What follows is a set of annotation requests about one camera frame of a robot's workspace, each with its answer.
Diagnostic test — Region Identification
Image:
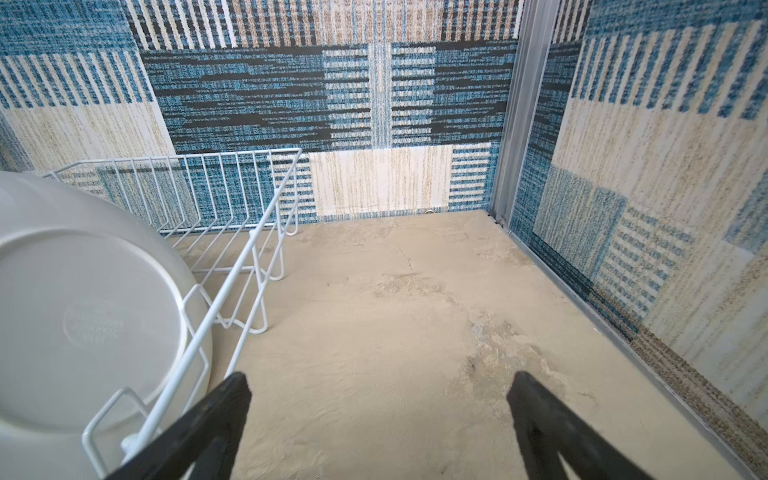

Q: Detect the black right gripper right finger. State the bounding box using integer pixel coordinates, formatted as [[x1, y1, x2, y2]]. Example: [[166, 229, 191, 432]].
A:
[[506, 371, 650, 479]]

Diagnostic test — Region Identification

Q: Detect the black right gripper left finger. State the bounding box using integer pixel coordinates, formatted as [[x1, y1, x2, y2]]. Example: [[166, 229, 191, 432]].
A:
[[109, 372, 252, 479]]

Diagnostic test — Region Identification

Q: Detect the white round plate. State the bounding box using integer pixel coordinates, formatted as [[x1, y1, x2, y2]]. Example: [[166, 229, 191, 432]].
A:
[[1, 172, 208, 479]]

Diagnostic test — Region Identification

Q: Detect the white wire dish rack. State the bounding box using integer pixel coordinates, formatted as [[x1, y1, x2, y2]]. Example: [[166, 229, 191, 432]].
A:
[[49, 148, 304, 479]]

